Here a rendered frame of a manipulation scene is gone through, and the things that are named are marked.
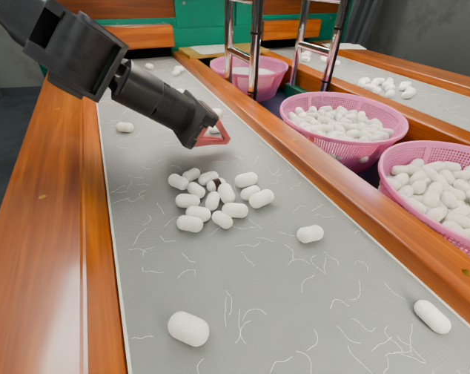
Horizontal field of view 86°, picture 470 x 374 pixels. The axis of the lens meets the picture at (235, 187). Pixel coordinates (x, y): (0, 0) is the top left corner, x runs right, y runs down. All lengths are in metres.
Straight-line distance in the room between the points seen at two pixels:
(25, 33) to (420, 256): 0.49
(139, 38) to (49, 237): 0.85
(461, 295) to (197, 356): 0.25
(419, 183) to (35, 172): 0.59
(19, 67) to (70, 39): 3.17
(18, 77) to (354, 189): 3.43
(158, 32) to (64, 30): 0.75
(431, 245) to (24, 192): 0.51
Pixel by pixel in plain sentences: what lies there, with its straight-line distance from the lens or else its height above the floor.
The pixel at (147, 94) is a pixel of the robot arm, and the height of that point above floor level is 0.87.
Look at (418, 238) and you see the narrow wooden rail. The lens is 0.37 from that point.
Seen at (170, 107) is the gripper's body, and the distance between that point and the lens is 0.39.
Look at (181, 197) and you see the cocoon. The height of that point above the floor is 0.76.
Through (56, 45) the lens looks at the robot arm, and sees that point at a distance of 0.37.
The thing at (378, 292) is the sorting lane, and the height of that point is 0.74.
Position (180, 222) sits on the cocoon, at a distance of 0.33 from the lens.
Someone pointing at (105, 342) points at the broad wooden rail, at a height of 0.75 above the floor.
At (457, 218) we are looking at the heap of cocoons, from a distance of 0.47.
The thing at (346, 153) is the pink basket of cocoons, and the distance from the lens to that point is 0.54.
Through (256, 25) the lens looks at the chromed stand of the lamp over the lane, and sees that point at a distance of 0.65.
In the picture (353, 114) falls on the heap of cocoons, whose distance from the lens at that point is 0.70.
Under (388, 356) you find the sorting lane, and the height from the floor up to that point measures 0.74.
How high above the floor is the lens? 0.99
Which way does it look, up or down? 39 degrees down
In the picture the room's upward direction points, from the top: 2 degrees clockwise
